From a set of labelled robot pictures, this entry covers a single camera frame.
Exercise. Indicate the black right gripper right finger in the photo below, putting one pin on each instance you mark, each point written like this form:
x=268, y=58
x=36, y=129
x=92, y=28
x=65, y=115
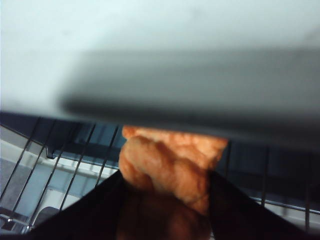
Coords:
x=240, y=217

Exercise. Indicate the golden brown bread loaf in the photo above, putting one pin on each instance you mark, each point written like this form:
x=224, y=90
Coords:
x=160, y=162

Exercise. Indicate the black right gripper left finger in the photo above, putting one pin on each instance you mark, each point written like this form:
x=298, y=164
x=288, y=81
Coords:
x=95, y=215

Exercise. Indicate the cream white toaster oven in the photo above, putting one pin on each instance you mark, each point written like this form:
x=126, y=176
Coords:
x=175, y=100

